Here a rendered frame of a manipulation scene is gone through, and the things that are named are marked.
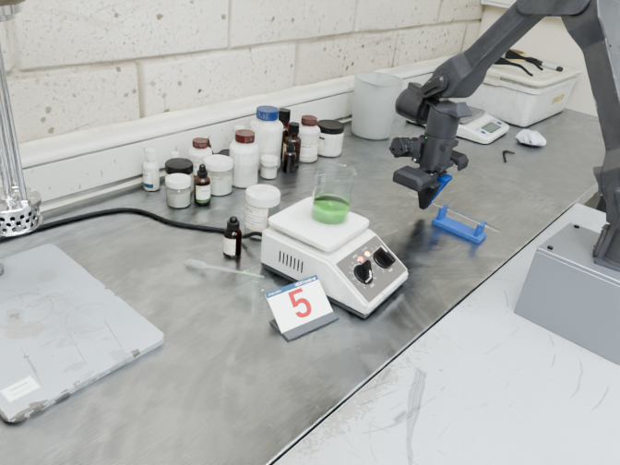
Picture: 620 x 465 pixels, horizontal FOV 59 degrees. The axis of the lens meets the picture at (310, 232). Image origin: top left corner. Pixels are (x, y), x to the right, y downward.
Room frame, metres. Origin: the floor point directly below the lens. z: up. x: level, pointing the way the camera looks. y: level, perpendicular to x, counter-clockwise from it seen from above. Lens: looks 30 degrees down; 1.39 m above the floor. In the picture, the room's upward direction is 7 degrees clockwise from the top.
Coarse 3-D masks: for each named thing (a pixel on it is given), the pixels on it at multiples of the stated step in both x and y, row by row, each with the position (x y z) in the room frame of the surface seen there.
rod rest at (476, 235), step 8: (440, 208) 0.95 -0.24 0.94; (440, 216) 0.95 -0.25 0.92; (440, 224) 0.94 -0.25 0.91; (448, 224) 0.93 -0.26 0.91; (456, 224) 0.94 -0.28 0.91; (464, 224) 0.94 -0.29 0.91; (480, 224) 0.90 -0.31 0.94; (456, 232) 0.92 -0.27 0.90; (464, 232) 0.91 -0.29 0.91; (472, 232) 0.91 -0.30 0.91; (480, 232) 0.90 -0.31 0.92; (472, 240) 0.90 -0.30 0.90; (480, 240) 0.89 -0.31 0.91
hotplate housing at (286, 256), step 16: (272, 240) 0.72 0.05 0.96; (288, 240) 0.71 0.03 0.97; (352, 240) 0.73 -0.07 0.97; (272, 256) 0.72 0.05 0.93; (288, 256) 0.70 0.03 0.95; (304, 256) 0.68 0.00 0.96; (320, 256) 0.67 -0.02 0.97; (336, 256) 0.68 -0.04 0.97; (288, 272) 0.70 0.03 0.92; (304, 272) 0.68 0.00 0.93; (320, 272) 0.67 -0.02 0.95; (336, 272) 0.66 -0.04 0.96; (336, 288) 0.65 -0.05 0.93; (352, 288) 0.64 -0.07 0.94; (352, 304) 0.63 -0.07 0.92; (368, 304) 0.63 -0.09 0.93
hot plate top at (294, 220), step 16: (288, 208) 0.78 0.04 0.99; (304, 208) 0.78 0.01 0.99; (272, 224) 0.72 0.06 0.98; (288, 224) 0.72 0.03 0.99; (304, 224) 0.73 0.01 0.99; (352, 224) 0.75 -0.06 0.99; (368, 224) 0.76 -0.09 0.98; (304, 240) 0.69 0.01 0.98; (320, 240) 0.69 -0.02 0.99; (336, 240) 0.69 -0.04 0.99
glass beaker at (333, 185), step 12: (324, 168) 0.78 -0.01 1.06; (336, 168) 0.79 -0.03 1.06; (348, 168) 0.78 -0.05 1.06; (324, 180) 0.73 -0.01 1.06; (336, 180) 0.73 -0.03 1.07; (348, 180) 0.73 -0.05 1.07; (324, 192) 0.73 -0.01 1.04; (336, 192) 0.73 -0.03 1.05; (348, 192) 0.74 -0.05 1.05; (312, 204) 0.75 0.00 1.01; (324, 204) 0.73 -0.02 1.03; (336, 204) 0.73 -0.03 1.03; (348, 204) 0.74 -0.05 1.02; (312, 216) 0.74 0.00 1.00; (324, 216) 0.73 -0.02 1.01; (336, 216) 0.73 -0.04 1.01; (348, 216) 0.75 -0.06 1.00
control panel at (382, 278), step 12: (372, 240) 0.75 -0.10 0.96; (360, 252) 0.71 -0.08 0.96; (372, 252) 0.72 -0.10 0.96; (336, 264) 0.66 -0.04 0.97; (348, 264) 0.68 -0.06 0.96; (360, 264) 0.69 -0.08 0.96; (372, 264) 0.70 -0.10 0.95; (396, 264) 0.73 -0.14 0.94; (348, 276) 0.65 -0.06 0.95; (384, 276) 0.69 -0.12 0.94; (396, 276) 0.70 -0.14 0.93; (360, 288) 0.65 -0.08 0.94; (372, 288) 0.66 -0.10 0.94; (384, 288) 0.67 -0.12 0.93
